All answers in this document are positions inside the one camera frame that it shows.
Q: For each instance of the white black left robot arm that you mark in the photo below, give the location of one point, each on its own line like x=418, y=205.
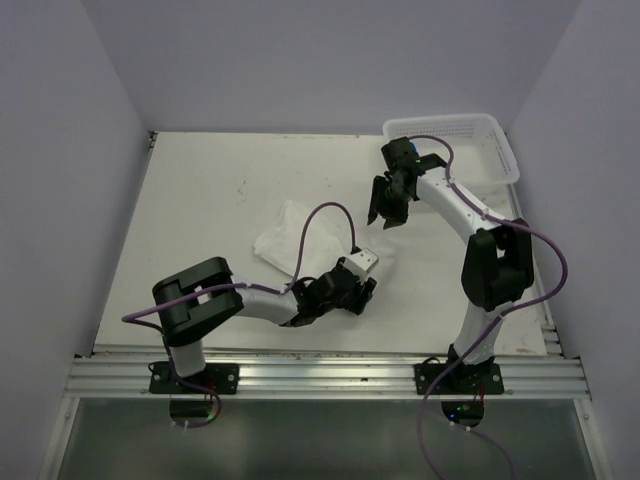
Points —
x=197, y=300

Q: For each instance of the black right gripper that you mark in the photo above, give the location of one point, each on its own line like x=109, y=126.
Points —
x=394, y=216

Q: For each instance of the white plastic basket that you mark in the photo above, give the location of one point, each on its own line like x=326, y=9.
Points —
x=483, y=158

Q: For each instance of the blue towel with black trim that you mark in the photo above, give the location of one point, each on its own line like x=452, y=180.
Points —
x=412, y=147

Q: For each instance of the white towel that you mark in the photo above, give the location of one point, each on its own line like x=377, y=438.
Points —
x=321, y=240

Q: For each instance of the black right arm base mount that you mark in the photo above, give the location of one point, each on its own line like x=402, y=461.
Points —
x=483, y=378

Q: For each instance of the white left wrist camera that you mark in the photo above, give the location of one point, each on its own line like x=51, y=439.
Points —
x=361, y=263

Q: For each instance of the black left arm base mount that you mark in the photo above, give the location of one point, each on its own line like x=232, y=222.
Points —
x=222, y=378

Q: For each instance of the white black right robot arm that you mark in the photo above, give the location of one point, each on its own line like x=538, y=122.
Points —
x=498, y=262

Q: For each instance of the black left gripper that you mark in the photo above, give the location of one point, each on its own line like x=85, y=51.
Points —
x=362, y=294

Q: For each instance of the aluminium rail frame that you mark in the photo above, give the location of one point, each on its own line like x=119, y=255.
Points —
x=336, y=402

